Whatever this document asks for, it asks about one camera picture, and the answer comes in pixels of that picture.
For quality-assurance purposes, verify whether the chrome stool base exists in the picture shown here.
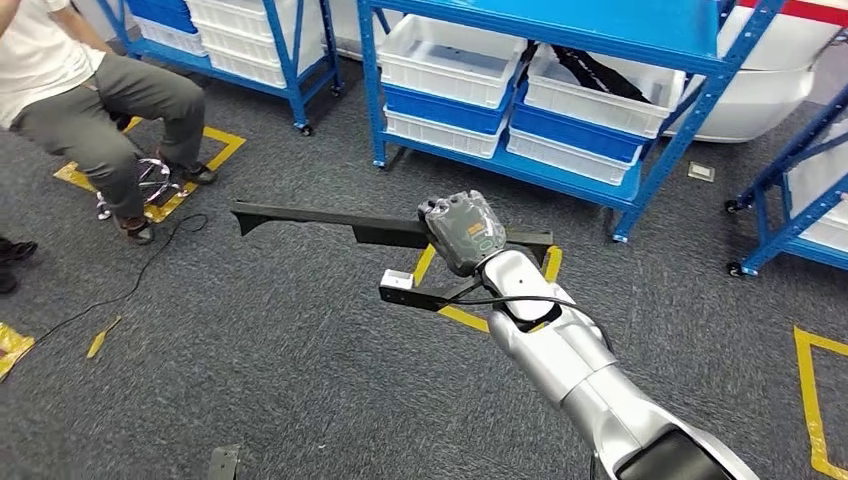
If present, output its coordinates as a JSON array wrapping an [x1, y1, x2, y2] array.
[[95, 157, 183, 221]]

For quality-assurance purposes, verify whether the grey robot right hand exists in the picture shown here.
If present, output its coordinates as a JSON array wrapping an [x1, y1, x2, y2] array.
[[417, 190, 508, 278]]

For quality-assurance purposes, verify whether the white car red stripe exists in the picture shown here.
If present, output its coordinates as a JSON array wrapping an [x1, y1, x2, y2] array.
[[662, 0, 848, 145]]

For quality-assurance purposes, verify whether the yellow floor tape square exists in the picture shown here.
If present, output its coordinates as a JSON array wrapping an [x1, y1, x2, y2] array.
[[0, 322, 36, 382]]

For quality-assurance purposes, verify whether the black plastic frame part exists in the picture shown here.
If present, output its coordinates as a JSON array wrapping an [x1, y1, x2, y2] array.
[[230, 200, 554, 266]]

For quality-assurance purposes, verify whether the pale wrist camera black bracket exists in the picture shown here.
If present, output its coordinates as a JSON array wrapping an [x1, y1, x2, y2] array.
[[378, 268, 485, 314]]

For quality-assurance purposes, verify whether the black part in bin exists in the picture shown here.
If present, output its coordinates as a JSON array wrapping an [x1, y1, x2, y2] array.
[[529, 42, 654, 104]]

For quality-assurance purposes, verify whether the yellow tape scrap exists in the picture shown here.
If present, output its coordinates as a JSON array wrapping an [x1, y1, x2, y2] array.
[[86, 316, 124, 360]]

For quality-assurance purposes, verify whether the blue metal shelf rack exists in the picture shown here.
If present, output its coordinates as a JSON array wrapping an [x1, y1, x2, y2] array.
[[357, 0, 790, 244], [95, 0, 346, 138], [725, 79, 848, 280]]

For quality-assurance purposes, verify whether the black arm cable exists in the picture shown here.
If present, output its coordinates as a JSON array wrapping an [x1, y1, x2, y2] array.
[[433, 294, 617, 356]]

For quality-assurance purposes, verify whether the black floor cable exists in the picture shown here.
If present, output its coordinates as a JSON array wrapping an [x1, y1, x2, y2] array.
[[29, 213, 210, 349]]

